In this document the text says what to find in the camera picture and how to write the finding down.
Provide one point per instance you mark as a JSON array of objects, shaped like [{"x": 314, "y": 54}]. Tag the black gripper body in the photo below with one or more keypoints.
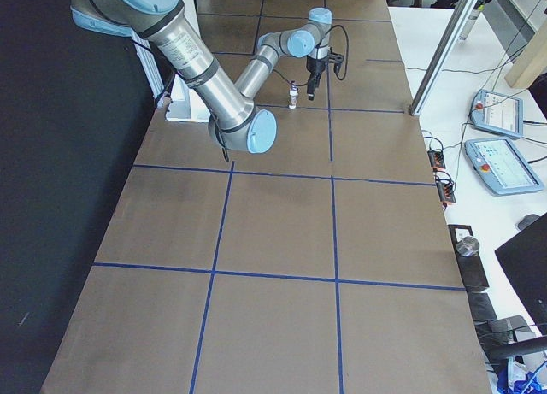
[{"x": 315, "y": 65}]

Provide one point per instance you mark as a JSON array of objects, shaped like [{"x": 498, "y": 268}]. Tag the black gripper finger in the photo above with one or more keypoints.
[
  {"x": 318, "y": 80},
  {"x": 311, "y": 92}
]

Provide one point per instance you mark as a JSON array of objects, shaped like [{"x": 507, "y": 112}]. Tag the white PPR brass valve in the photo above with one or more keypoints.
[{"x": 293, "y": 100}]

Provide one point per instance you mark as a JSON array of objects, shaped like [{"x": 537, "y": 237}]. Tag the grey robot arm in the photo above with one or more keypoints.
[{"x": 235, "y": 123}]

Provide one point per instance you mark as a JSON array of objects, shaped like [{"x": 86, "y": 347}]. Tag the upper orange black connector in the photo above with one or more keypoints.
[{"x": 436, "y": 159}]

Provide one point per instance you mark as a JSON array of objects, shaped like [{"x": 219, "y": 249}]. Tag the orange black connector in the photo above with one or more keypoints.
[
  {"x": 446, "y": 191},
  {"x": 436, "y": 159}
]

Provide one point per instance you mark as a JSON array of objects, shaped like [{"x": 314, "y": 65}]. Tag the lower orange black connector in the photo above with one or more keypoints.
[{"x": 446, "y": 191}]

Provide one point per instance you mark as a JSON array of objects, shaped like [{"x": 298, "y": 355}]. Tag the upper teach pendant tablet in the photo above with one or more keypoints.
[{"x": 497, "y": 113}]

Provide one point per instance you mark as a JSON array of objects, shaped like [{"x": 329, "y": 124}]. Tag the teach pendant tablet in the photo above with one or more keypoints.
[
  {"x": 501, "y": 167},
  {"x": 497, "y": 113}
]

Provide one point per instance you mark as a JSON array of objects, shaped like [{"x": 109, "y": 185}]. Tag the lower teach pendant tablet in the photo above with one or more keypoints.
[{"x": 501, "y": 167}]

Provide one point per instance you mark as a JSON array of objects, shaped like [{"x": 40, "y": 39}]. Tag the black box with metal cup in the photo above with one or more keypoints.
[{"x": 466, "y": 248}]

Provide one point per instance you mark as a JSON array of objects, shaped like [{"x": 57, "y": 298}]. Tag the black computer mouse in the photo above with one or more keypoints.
[{"x": 526, "y": 221}]

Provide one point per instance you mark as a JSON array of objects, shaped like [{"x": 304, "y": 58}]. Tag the black monitor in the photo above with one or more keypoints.
[{"x": 523, "y": 260}]

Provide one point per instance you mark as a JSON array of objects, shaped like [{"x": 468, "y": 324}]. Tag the black office chair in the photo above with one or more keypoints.
[{"x": 515, "y": 355}]

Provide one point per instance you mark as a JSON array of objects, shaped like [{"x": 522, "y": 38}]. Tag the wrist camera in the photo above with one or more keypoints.
[{"x": 336, "y": 60}]

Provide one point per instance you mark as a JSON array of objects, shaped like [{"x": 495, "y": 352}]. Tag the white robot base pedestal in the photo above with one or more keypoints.
[{"x": 185, "y": 104}]

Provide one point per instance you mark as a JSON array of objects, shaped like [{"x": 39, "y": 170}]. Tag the aluminium frame post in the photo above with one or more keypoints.
[{"x": 451, "y": 34}]

